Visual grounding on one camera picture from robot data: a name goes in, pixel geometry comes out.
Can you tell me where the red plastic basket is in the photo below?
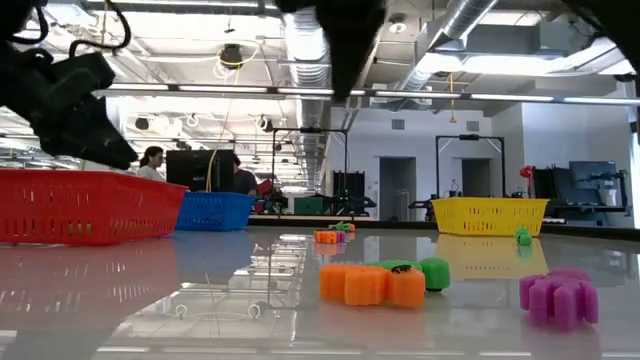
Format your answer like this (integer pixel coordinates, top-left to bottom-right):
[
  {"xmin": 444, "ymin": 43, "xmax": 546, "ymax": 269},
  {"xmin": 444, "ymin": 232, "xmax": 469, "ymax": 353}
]
[{"xmin": 0, "ymin": 168, "xmax": 189, "ymax": 247}]

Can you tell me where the black rack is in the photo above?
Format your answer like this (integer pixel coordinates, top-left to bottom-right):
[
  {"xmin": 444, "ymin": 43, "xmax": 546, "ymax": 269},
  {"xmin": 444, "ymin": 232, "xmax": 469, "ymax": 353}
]
[{"xmin": 332, "ymin": 170, "xmax": 367, "ymax": 217}]

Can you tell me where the green box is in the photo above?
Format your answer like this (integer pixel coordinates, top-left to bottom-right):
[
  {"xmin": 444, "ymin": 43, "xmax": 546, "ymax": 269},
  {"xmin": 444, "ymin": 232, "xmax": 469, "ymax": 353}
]
[{"xmin": 293, "ymin": 196, "xmax": 325, "ymax": 217}]

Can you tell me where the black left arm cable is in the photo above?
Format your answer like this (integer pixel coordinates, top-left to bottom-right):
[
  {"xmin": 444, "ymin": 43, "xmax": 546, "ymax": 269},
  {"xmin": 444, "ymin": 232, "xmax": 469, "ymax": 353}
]
[{"xmin": 67, "ymin": 0, "xmax": 133, "ymax": 57}]

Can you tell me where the silver ventilation duct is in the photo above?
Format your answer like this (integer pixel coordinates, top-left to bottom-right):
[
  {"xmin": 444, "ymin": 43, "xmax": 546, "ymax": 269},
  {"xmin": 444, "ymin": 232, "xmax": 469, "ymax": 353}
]
[
  {"xmin": 399, "ymin": 0, "xmax": 501, "ymax": 92},
  {"xmin": 278, "ymin": 0, "xmax": 337, "ymax": 191}
]

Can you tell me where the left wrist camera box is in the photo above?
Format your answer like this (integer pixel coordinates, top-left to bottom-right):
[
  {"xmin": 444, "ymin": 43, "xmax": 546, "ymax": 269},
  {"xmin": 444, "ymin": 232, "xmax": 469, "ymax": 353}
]
[{"xmin": 29, "ymin": 51, "xmax": 117, "ymax": 104}]

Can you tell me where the yellow plastic basket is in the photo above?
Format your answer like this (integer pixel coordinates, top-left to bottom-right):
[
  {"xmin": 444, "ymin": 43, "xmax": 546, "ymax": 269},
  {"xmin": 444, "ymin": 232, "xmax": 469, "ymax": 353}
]
[{"xmin": 432, "ymin": 197, "xmax": 550, "ymax": 238}]

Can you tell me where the blue plastic basket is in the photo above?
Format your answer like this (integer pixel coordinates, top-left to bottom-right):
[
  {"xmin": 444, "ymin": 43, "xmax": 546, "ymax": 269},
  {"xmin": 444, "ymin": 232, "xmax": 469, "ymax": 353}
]
[{"xmin": 175, "ymin": 191, "xmax": 257, "ymax": 232}]

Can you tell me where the yellow cable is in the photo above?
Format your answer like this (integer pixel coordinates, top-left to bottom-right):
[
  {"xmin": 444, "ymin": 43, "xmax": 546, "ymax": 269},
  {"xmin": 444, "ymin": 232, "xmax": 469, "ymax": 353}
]
[{"xmin": 205, "ymin": 47, "xmax": 262, "ymax": 192}]

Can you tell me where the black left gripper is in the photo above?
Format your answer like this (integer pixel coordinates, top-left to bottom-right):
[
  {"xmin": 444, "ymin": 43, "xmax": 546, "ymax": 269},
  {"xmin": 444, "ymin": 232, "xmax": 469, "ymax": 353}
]
[{"xmin": 0, "ymin": 59, "xmax": 140, "ymax": 171}]

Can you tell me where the red round object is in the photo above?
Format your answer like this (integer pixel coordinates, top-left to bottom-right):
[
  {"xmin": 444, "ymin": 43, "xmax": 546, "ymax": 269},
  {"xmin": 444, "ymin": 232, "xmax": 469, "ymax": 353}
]
[{"xmin": 519, "ymin": 165, "xmax": 535, "ymax": 199}]

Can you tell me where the black overhead camera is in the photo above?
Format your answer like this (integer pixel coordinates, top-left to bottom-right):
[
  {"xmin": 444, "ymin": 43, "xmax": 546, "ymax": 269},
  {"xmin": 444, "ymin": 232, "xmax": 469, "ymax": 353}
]
[{"xmin": 220, "ymin": 43, "xmax": 245, "ymax": 70}]

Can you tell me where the black monitor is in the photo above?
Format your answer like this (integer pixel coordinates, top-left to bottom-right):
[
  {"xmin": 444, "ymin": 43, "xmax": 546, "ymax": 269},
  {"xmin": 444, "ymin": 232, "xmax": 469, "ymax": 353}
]
[{"xmin": 165, "ymin": 149, "xmax": 236, "ymax": 194}]

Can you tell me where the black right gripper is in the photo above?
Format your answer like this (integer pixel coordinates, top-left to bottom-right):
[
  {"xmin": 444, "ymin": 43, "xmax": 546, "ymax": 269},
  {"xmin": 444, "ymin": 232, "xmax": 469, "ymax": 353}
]
[{"xmin": 273, "ymin": 0, "xmax": 389, "ymax": 101}]

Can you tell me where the rig bar with light strips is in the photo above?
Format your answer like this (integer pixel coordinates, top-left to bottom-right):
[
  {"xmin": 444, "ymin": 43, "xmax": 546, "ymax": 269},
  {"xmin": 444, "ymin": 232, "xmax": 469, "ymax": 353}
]
[{"xmin": 94, "ymin": 82, "xmax": 640, "ymax": 107}]

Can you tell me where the black rig frame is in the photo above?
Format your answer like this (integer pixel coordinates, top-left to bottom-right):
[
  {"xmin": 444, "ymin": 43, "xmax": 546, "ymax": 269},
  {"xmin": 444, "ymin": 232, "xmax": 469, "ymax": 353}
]
[
  {"xmin": 271, "ymin": 127, "xmax": 350, "ymax": 219},
  {"xmin": 435, "ymin": 133, "xmax": 506, "ymax": 199}
]

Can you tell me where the person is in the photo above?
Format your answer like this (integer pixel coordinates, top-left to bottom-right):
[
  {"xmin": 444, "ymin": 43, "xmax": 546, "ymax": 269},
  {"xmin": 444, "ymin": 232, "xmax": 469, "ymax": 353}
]
[
  {"xmin": 135, "ymin": 145, "xmax": 169, "ymax": 182},
  {"xmin": 230, "ymin": 153, "xmax": 260, "ymax": 197}
]

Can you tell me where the grey door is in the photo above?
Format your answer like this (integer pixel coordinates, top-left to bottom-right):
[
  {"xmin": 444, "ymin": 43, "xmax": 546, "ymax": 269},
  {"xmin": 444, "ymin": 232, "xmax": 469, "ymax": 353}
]
[
  {"xmin": 461, "ymin": 158, "xmax": 494, "ymax": 199},
  {"xmin": 378, "ymin": 156, "xmax": 418, "ymax": 222}
]

